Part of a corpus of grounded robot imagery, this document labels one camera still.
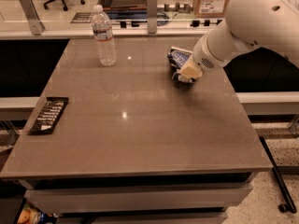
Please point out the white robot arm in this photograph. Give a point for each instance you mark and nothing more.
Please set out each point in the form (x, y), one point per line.
(247, 25)

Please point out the black floor bar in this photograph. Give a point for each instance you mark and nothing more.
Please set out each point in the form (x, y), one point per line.
(289, 205)

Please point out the left metal railing post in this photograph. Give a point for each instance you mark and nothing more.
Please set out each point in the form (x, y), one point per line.
(35, 24)

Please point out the middle metal railing post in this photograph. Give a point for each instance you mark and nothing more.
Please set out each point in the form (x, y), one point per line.
(152, 16)

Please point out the clear plastic water bottle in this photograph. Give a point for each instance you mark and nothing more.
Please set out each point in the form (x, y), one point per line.
(103, 35)

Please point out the metal railing post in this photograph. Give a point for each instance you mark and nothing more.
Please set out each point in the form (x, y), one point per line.
(152, 16)
(35, 24)

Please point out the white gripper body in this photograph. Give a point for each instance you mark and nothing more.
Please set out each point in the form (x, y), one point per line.
(202, 58)

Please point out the grey cabinet drawer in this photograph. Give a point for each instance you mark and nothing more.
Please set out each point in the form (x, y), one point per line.
(138, 198)

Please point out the blue Kettle chip bag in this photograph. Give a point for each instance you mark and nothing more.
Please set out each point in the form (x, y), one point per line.
(177, 57)

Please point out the snack bin under table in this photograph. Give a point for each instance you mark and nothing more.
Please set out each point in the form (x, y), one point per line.
(29, 214)

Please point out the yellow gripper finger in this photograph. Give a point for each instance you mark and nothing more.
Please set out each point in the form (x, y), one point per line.
(191, 69)

